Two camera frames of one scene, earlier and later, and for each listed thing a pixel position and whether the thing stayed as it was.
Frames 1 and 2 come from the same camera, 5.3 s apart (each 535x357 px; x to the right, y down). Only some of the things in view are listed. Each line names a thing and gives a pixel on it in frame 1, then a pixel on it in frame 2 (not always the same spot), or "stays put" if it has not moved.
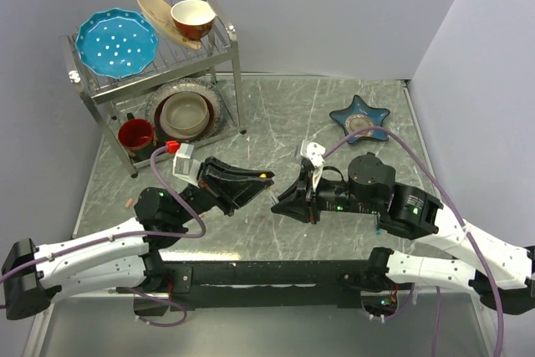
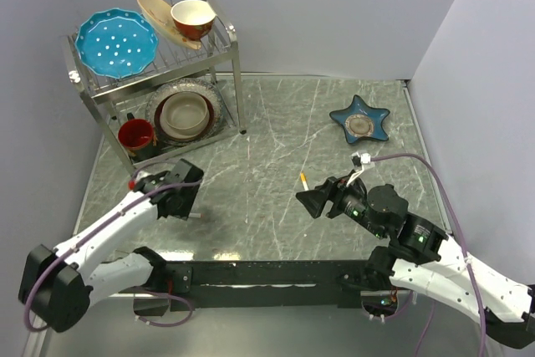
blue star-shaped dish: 356,115 stays put
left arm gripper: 230,188 to 184,211
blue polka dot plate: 116,43 stays put
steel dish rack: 184,98 stays put
